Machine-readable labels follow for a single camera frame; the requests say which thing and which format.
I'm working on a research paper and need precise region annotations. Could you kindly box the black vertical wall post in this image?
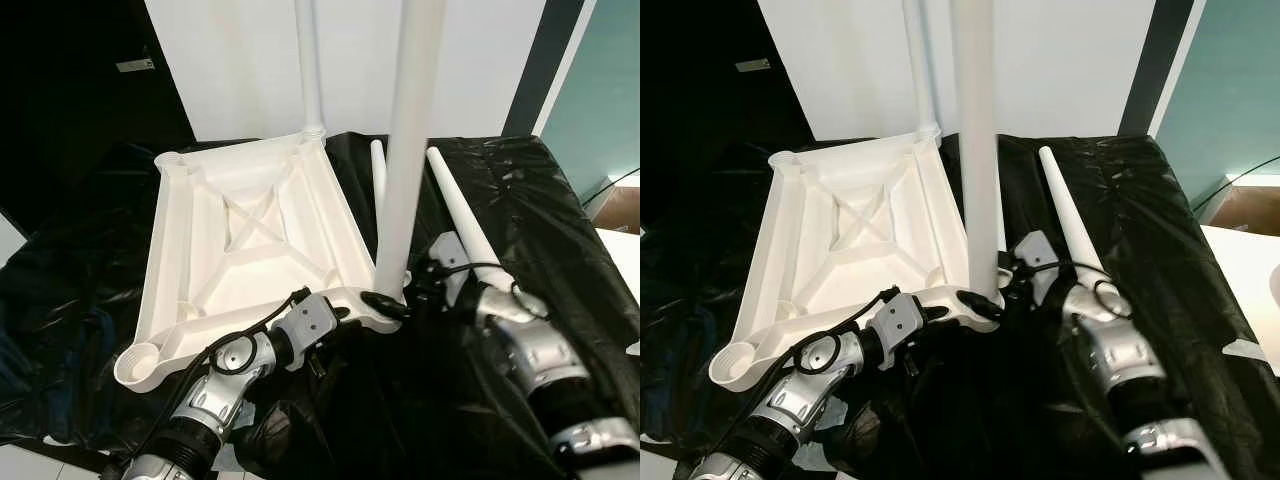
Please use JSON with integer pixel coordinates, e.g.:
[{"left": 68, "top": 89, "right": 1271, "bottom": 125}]
[
  {"left": 502, "top": 0, "right": 586, "bottom": 138},
  {"left": 1118, "top": 0, "right": 1196, "bottom": 138}
]

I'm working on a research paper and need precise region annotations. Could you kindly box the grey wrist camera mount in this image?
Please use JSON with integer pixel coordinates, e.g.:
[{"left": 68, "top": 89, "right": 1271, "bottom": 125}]
[
  {"left": 1014, "top": 232, "right": 1061, "bottom": 296},
  {"left": 868, "top": 292, "right": 929, "bottom": 351},
  {"left": 428, "top": 232, "right": 473, "bottom": 303},
  {"left": 272, "top": 292, "right": 341, "bottom": 353}
]

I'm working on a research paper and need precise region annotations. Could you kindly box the thin black wall cable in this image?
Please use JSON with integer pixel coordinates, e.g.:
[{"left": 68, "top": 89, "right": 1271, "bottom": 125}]
[
  {"left": 1190, "top": 155, "right": 1280, "bottom": 213},
  {"left": 585, "top": 168, "right": 641, "bottom": 211}
]

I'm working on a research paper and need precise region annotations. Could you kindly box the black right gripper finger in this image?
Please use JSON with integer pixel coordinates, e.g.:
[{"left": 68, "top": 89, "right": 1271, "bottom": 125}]
[
  {"left": 955, "top": 290, "right": 1005, "bottom": 323},
  {"left": 361, "top": 291, "right": 413, "bottom": 323}
]

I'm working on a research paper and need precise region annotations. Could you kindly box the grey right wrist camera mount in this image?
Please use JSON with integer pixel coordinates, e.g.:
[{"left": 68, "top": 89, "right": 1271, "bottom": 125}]
[
  {"left": 1014, "top": 232, "right": 1061, "bottom": 296},
  {"left": 428, "top": 232, "right": 473, "bottom": 303}
]

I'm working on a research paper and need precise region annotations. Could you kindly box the black plastic cover sheet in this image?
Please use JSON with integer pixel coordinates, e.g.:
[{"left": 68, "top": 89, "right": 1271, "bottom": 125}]
[
  {"left": 640, "top": 130, "right": 1280, "bottom": 476},
  {"left": 0, "top": 130, "right": 641, "bottom": 476}
]

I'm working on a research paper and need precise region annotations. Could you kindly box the black door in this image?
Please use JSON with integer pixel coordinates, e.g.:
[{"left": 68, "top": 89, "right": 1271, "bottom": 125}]
[
  {"left": 640, "top": 0, "right": 816, "bottom": 201},
  {"left": 0, "top": 0, "right": 196, "bottom": 236}
]

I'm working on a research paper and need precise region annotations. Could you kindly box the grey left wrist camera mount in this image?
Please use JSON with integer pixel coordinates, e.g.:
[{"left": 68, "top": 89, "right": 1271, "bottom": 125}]
[
  {"left": 272, "top": 292, "right": 341, "bottom": 353},
  {"left": 868, "top": 292, "right": 929, "bottom": 351}
]

